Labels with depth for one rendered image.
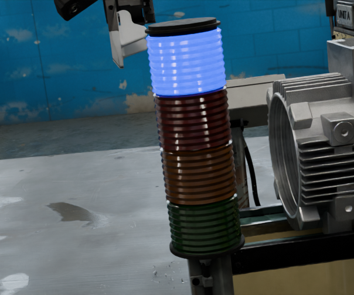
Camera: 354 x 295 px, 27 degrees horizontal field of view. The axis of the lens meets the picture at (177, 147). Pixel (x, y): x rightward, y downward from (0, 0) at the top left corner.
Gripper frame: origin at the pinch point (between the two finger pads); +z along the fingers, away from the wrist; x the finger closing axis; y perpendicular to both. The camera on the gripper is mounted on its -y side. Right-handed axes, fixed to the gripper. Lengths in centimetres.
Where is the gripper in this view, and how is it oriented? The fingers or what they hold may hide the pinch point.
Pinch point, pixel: (116, 61)
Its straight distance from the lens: 116.3
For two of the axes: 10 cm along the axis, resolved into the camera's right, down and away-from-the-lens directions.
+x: 0.2, 4.2, 9.1
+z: 1.3, 9.0, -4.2
